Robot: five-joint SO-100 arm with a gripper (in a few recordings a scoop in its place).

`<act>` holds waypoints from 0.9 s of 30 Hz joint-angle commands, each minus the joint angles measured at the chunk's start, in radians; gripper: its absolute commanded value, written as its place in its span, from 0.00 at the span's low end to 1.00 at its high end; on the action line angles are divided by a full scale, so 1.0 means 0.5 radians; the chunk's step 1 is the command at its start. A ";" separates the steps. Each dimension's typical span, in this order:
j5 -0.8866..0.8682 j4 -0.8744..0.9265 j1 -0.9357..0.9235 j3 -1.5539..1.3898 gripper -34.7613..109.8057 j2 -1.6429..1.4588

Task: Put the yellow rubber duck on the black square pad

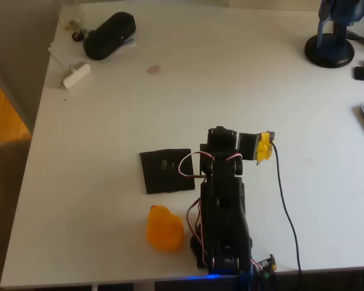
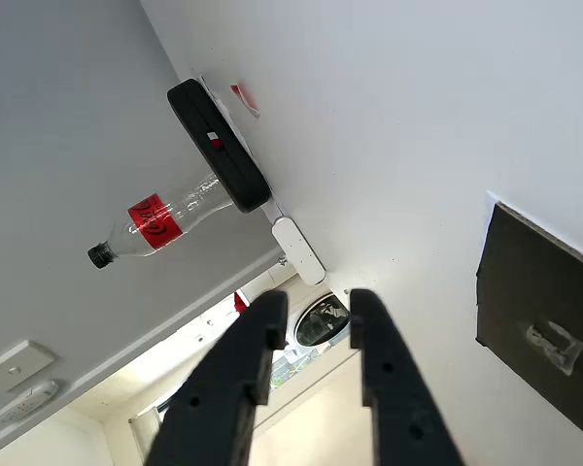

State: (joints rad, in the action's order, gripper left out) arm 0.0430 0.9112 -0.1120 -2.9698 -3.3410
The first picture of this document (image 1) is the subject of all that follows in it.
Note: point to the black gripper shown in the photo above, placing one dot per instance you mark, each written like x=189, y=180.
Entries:
x=216, y=139

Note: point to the yellow rubber duck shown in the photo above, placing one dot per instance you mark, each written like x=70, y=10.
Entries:
x=165, y=228

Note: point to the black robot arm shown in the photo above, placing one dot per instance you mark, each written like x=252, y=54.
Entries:
x=224, y=212

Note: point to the black cardboard square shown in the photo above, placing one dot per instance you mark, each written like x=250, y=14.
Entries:
x=157, y=179

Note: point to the small controller board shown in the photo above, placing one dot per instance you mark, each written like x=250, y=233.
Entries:
x=267, y=266

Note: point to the blue microphone on stand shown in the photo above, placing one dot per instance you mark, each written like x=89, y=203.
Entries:
x=329, y=51

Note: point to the blue table clamp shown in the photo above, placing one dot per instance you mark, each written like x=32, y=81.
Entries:
x=247, y=280

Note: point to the black oval case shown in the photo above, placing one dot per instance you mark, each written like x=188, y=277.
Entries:
x=109, y=36

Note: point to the white power bank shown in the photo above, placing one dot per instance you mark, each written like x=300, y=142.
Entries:
x=77, y=75

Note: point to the small black round object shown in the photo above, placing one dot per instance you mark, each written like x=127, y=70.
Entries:
x=77, y=37

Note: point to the clear plastic bottle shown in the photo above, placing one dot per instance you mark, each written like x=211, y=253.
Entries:
x=71, y=15

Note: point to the camera wrapped in yellow tape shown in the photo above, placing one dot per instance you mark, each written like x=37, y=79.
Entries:
x=264, y=148

